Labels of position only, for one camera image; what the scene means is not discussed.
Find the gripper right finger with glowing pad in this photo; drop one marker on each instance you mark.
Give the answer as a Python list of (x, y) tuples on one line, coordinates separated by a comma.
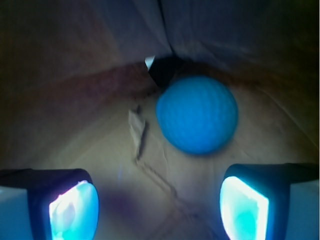
[(271, 201)]

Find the blue dimpled ball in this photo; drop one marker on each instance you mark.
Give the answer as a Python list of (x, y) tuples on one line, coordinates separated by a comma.
[(197, 114)]

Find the brown paper bag tray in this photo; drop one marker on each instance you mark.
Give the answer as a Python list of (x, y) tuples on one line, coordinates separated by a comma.
[(75, 93)]

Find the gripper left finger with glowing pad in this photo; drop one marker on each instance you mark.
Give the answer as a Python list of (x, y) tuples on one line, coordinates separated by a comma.
[(48, 204)]

